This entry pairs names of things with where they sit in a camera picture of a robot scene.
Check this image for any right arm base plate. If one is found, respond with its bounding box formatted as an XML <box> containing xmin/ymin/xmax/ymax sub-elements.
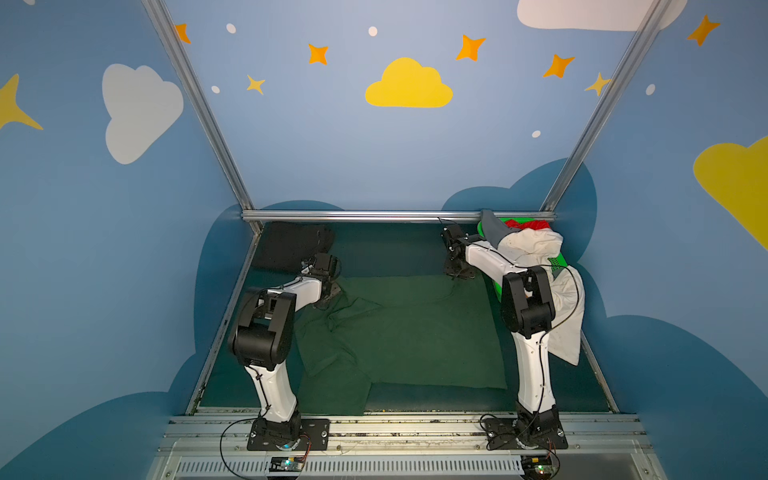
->
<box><xmin>479</xmin><ymin>415</ymin><xmax>569</xmax><ymax>451</ymax></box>

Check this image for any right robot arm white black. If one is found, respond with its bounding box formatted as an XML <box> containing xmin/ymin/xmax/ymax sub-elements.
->
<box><xmin>442</xmin><ymin>228</ymin><xmax>561</xmax><ymax>446</ymax></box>

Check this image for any red t-shirt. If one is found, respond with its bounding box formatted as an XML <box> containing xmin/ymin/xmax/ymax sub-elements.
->
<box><xmin>505</xmin><ymin>218</ymin><xmax>551</xmax><ymax>230</ymax></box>

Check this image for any bright green basket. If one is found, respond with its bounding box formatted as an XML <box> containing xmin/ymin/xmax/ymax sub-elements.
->
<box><xmin>465</xmin><ymin>217</ymin><xmax>568</xmax><ymax>300</ymax></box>

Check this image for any aluminium frame post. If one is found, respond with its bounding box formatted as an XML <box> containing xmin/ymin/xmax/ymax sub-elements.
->
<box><xmin>539</xmin><ymin>0</ymin><xmax>673</xmax><ymax>214</ymax></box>
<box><xmin>141</xmin><ymin>0</ymin><xmax>262</xmax><ymax>236</ymax></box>

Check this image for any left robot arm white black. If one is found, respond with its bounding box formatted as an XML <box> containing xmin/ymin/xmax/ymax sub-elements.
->
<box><xmin>229</xmin><ymin>267</ymin><xmax>338</xmax><ymax>448</ymax></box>

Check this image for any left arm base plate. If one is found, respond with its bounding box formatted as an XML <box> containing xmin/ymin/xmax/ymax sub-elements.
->
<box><xmin>246</xmin><ymin>418</ymin><xmax>330</xmax><ymax>452</ymax></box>

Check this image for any grey t-shirt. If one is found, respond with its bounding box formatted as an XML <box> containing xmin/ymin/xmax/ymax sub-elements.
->
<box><xmin>480</xmin><ymin>209</ymin><xmax>513</xmax><ymax>248</ymax></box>

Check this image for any left controller board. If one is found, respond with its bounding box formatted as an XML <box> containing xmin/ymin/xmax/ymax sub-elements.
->
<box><xmin>269</xmin><ymin>457</ymin><xmax>305</xmax><ymax>474</ymax></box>

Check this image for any aluminium frame back rail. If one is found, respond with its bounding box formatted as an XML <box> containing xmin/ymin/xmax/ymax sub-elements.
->
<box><xmin>241</xmin><ymin>209</ymin><xmax>556</xmax><ymax>224</ymax></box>

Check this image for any aluminium frame left post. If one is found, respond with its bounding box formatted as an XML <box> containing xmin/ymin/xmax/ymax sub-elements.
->
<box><xmin>141</xmin><ymin>0</ymin><xmax>262</xmax><ymax>236</ymax></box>

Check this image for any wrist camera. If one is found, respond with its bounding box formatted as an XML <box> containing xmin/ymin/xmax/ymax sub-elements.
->
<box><xmin>309</xmin><ymin>253</ymin><xmax>339</xmax><ymax>278</ymax></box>
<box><xmin>441</xmin><ymin>224</ymin><xmax>467</xmax><ymax>249</ymax></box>

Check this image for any aluminium front rail base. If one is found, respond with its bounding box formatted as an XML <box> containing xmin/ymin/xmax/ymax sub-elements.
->
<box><xmin>147</xmin><ymin>410</ymin><xmax>666</xmax><ymax>479</ymax></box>

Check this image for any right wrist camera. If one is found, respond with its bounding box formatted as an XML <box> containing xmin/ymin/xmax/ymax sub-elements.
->
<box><xmin>441</xmin><ymin>224</ymin><xmax>467</xmax><ymax>249</ymax></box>

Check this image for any controller board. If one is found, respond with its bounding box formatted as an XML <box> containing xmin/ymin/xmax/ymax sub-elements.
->
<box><xmin>269</xmin><ymin>457</ymin><xmax>305</xmax><ymax>474</ymax></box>
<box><xmin>521</xmin><ymin>456</ymin><xmax>556</xmax><ymax>479</ymax></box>

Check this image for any aluminium frame right post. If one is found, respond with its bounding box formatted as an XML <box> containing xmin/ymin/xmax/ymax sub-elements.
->
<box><xmin>539</xmin><ymin>0</ymin><xmax>673</xmax><ymax>214</ymax></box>

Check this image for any folded black t-shirt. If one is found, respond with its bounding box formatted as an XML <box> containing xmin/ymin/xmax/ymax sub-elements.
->
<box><xmin>251</xmin><ymin>221</ymin><xmax>335</xmax><ymax>274</ymax></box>

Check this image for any white t-shirt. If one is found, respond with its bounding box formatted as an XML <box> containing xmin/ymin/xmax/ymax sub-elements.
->
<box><xmin>500</xmin><ymin>227</ymin><xmax>586</xmax><ymax>367</ymax></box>

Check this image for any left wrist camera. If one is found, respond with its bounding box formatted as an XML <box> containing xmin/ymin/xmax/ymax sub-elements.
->
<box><xmin>309</xmin><ymin>253</ymin><xmax>339</xmax><ymax>278</ymax></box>

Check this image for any dark green t-shirt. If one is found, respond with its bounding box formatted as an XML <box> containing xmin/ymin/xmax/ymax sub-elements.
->
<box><xmin>295</xmin><ymin>275</ymin><xmax>507</xmax><ymax>415</ymax></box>

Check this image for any right controller board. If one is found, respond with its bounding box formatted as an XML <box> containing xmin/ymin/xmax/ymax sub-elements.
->
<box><xmin>521</xmin><ymin>456</ymin><xmax>556</xmax><ymax>479</ymax></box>

